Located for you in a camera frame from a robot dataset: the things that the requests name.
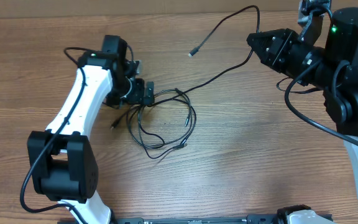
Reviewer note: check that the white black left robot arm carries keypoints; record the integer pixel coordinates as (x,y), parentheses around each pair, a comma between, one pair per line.
(63,169)

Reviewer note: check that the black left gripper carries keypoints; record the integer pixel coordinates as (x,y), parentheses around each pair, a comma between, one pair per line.
(137,97)

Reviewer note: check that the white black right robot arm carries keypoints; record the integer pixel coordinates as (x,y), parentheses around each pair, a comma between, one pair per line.
(325,55)

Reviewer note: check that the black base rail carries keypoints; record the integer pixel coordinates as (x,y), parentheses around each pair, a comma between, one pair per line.
(300,216)

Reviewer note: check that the cardboard wall panel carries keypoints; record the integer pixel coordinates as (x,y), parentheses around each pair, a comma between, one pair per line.
(62,8)

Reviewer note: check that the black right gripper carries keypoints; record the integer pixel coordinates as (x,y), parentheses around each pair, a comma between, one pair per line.
(286,49)

